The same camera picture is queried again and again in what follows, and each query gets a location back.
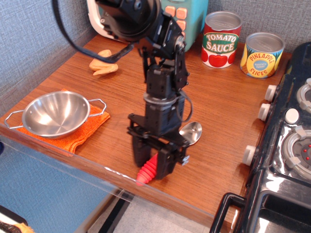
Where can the pineapple slices can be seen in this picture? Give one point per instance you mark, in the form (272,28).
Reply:
(261,54)

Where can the toy chicken wing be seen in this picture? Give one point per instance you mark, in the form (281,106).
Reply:
(102,68)

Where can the stainless steel bowl with handles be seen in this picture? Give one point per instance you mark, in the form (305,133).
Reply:
(57,114)

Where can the red-handled metal spoon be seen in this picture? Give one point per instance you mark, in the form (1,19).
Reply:
(191,132)

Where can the orange plush object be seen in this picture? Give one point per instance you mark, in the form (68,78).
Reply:
(17,228)

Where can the white stove knob top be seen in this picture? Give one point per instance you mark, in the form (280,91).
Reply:
(270,92)

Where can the white stove knob middle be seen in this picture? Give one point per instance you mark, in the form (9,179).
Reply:
(263,111)

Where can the black toy stove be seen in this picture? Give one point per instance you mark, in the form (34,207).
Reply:
(278,188)

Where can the teal toy microwave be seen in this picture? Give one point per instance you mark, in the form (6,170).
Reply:
(189,15)

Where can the white stove knob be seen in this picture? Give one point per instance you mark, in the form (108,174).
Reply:
(248,155)
(270,92)
(263,111)

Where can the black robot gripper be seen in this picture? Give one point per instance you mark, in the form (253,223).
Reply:
(159,129)

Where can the white stove knob bottom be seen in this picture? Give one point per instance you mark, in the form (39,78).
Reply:
(248,155)

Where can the orange knitted cloth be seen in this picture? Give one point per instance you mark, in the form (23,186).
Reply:
(71,142)

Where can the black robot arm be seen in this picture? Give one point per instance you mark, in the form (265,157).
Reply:
(144,25)

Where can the tomato sauce can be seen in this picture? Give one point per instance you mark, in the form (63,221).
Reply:
(220,39)

